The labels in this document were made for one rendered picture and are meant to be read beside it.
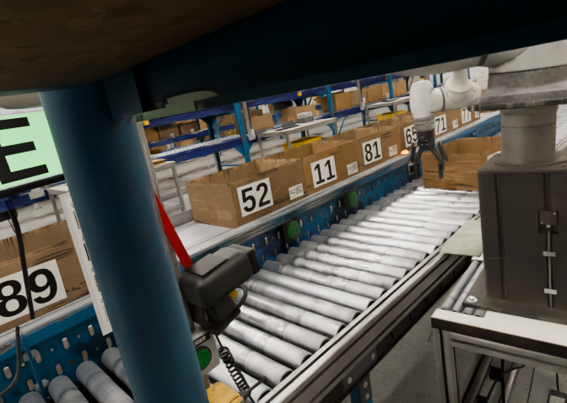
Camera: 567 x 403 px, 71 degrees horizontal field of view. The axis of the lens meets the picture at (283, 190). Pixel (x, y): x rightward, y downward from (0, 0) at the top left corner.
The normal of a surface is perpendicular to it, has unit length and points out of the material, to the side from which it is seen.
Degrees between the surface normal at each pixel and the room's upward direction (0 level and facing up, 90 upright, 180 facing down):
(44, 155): 86
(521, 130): 90
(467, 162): 90
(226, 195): 90
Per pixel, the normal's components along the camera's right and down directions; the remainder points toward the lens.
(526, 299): -0.62, 0.29
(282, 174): 0.71, 0.04
